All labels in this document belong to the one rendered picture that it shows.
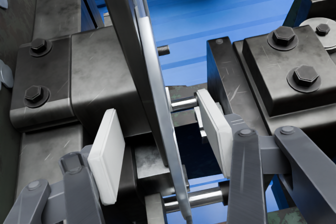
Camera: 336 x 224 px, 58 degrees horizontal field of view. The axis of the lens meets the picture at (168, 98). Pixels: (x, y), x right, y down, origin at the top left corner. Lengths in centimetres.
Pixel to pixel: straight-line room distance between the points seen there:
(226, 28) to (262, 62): 178
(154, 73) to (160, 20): 205
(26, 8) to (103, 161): 29
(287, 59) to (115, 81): 20
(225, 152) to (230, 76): 24
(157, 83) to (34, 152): 16
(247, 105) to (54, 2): 28
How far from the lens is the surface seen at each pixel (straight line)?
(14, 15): 38
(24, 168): 30
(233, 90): 38
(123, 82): 27
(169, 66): 194
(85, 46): 31
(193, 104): 53
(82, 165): 16
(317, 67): 37
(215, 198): 46
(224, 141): 16
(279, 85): 34
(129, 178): 34
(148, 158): 37
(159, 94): 19
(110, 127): 19
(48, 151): 30
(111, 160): 18
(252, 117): 37
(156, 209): 39
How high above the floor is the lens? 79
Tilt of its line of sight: level
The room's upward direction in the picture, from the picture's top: 78 degrees clockwise
